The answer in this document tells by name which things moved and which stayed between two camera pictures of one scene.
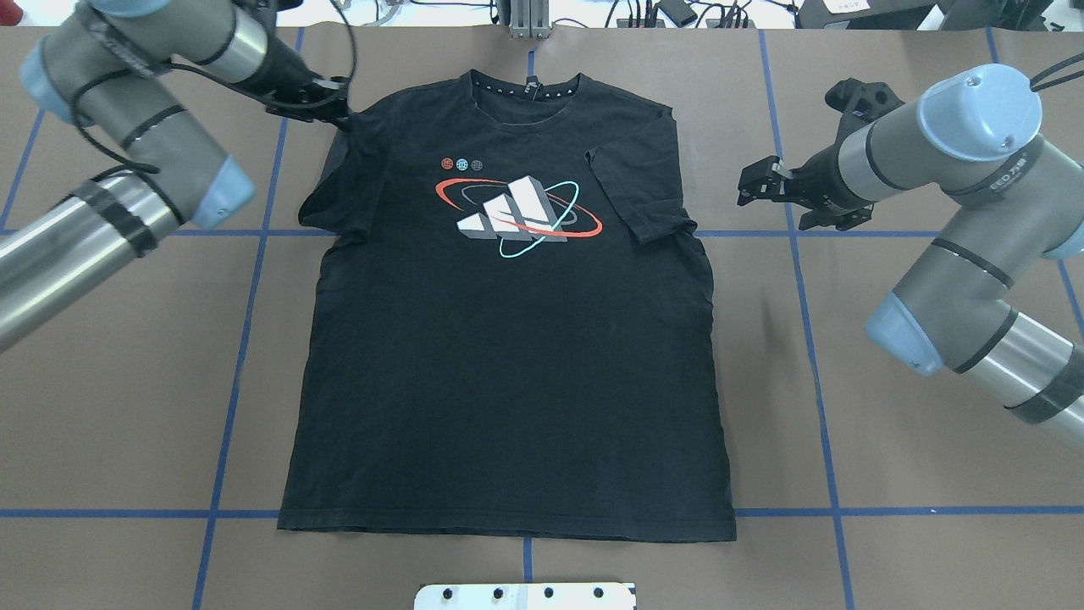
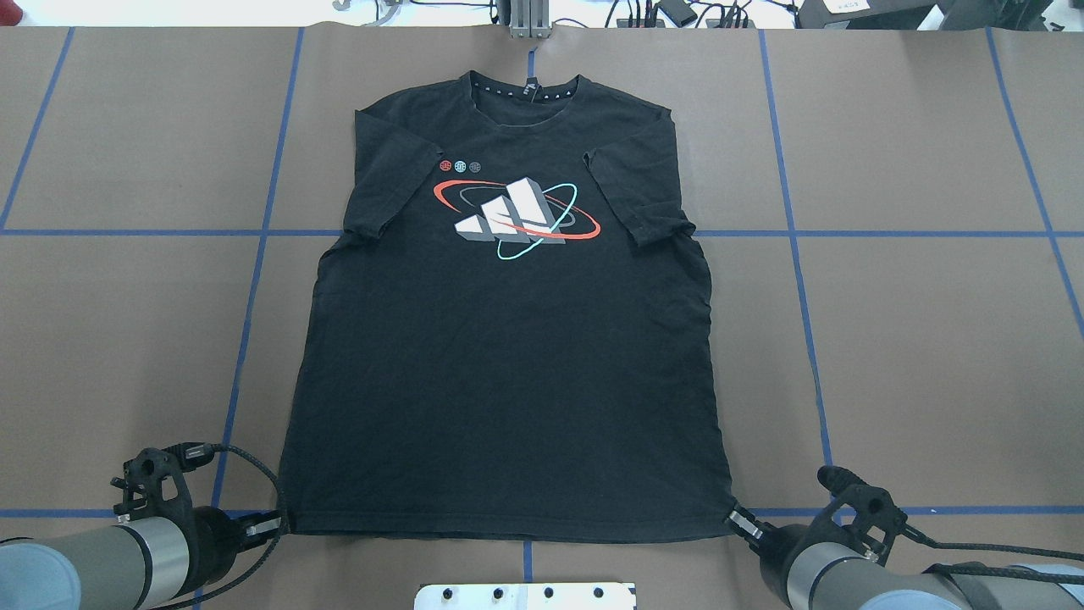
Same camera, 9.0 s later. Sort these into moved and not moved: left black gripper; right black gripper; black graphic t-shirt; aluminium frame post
Moved: right black gripper; left black gripper
Not moved: aluminium frame post; black graphic t-shirt
